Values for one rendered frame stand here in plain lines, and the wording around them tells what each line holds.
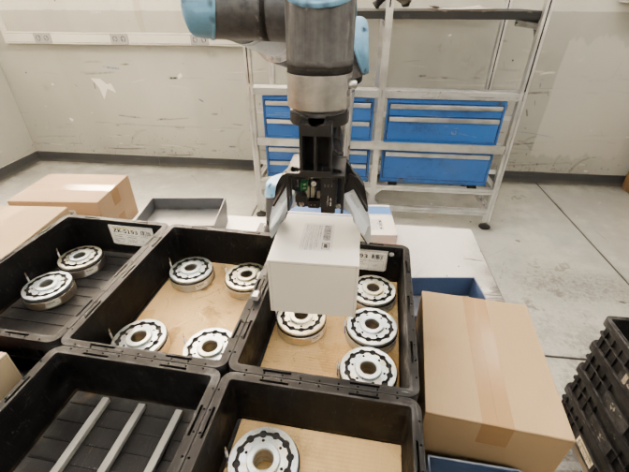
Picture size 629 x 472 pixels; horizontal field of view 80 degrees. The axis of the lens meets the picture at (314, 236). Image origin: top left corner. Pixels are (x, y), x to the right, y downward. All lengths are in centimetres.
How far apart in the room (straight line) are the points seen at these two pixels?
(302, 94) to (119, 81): 357
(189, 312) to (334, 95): 61
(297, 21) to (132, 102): 358
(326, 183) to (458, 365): 45
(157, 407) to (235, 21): 61
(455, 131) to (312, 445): 224
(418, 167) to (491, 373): 204
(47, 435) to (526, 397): 78
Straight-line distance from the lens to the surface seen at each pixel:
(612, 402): 149
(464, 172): 275
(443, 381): 73
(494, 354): 80
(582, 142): 395
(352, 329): 77
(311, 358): 76
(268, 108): 258
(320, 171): 44
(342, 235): 53
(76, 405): 82
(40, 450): 79
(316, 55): 42
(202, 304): 90
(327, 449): 67
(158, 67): 375
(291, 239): 52
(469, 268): 127
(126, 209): 155
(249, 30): 54
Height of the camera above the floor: 142
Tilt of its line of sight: 33 degrees down
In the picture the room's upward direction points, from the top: straight up
